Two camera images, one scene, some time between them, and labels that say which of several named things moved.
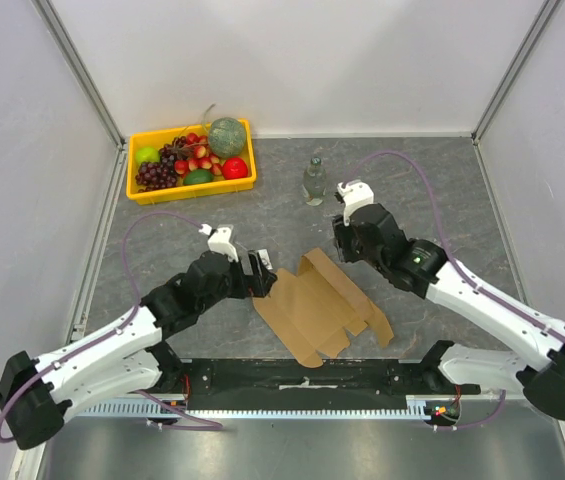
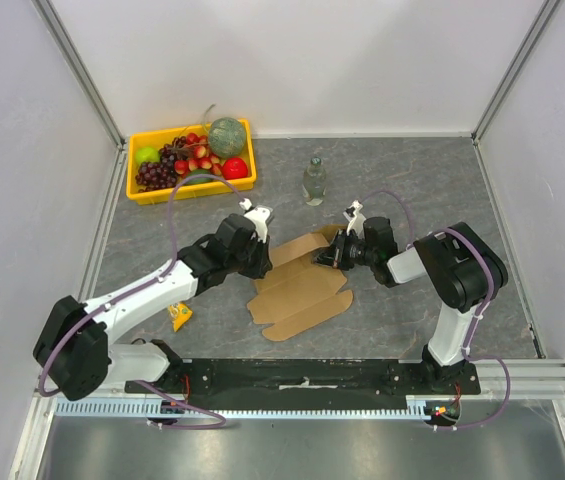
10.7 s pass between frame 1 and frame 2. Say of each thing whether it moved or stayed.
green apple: stayed
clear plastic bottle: stayed
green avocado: stayed
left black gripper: moved
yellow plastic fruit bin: stayed
